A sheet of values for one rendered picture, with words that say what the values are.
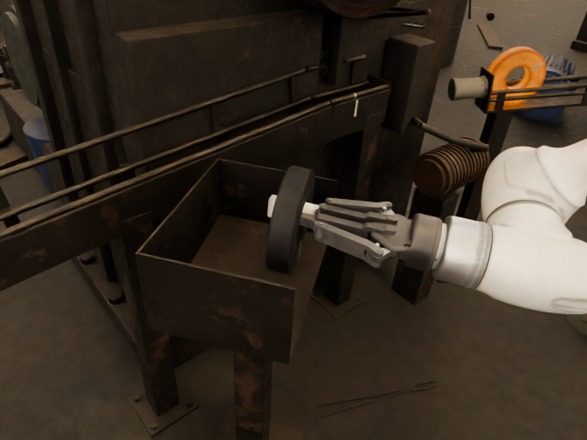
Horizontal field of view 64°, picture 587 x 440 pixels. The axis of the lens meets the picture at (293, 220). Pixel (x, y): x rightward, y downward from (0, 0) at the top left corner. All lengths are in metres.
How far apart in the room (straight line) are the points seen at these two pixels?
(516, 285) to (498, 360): 0.92
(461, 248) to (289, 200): 0.23
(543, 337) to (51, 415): 1.41
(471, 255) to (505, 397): 0.89
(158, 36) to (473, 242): 0.62
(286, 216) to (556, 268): 0.33
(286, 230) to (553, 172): 0.38
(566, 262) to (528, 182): 0.14
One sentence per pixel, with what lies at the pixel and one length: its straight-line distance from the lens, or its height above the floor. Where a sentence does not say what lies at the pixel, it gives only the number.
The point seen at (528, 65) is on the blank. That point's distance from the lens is 1.46.
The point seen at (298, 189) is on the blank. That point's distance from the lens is 0.62.
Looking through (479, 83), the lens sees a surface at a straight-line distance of 1.41.
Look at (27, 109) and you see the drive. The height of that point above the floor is 0.25.
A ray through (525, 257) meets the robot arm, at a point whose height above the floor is 0.75.
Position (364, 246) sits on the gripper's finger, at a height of 0.73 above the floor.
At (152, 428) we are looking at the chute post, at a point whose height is 0.01.
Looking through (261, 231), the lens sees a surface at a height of 0.61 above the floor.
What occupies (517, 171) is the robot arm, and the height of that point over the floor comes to 0.78.
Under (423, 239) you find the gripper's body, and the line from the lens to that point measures 0.63.
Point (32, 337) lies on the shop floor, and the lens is 1.58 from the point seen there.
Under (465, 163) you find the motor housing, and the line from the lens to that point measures 1.37.
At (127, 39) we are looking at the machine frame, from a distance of 0.89.
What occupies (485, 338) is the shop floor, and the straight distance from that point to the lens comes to 1.60.
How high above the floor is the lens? 1.10
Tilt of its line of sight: 35 degrees down
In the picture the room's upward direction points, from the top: 4 degrees clockwise
